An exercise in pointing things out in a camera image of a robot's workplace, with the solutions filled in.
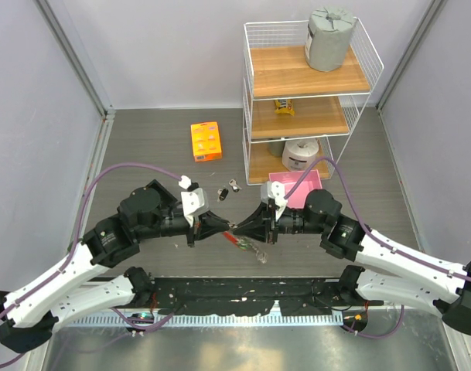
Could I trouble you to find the white slotted cable duct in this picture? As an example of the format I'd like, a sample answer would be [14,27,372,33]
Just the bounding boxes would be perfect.
[67,311,343,328]

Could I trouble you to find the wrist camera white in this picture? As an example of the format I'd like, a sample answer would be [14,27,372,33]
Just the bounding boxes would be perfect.
[260,181,288,220]
[178,175,209,227]

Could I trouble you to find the white wire shelf rack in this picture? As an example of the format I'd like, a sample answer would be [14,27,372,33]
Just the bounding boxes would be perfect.
[243,19,384,186]

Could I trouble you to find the yellow snack packet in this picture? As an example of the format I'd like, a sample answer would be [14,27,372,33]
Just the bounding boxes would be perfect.
[274,99,295,116]

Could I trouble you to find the black plastic bin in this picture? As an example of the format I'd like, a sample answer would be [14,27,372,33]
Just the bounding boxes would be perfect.
[145,179,178,208]

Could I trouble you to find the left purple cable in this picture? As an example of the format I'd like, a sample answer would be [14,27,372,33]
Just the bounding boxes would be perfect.
[0,162,184,367]

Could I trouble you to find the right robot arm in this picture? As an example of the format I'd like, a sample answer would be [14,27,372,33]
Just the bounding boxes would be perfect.
[234,189,471,335]

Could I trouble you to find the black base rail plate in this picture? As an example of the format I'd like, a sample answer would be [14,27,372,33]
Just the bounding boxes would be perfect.
[143,277,366,317]

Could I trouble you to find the grey wrapped paper roll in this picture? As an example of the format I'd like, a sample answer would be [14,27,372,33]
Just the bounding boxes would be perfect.
[305,6,356,72]

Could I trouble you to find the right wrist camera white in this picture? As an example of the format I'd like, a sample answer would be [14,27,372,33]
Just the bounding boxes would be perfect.
[260,181,288,220]

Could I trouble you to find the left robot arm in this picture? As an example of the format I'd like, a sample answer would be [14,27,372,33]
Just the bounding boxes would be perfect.
[0,181,230,354]

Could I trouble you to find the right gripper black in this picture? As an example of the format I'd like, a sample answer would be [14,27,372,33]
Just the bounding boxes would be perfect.
[234,199,327,243]

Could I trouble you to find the black tag key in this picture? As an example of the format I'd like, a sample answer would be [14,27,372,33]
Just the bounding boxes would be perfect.
[217,188,229,202]

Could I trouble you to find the grey can on shelf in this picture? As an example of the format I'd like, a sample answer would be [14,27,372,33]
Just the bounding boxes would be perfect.
[268,140,285,158]

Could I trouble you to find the orange cardboard box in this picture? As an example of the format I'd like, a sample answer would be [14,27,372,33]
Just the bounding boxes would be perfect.
[190,121,223,162]

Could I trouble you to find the pink open box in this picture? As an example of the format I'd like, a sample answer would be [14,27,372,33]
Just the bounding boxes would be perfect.
[269,170,322,209]

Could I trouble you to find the metal keyring holder red grip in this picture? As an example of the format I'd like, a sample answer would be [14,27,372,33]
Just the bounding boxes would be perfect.
[222,222,268,264]

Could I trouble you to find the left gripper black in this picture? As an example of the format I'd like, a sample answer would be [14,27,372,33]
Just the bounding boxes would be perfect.
[135,208,230,247]

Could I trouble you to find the white paper roll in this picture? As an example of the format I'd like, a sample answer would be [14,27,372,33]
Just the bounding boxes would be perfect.
[282,138,319,171]

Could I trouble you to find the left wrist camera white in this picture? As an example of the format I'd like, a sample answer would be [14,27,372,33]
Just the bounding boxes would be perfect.
[178,175,209,227]

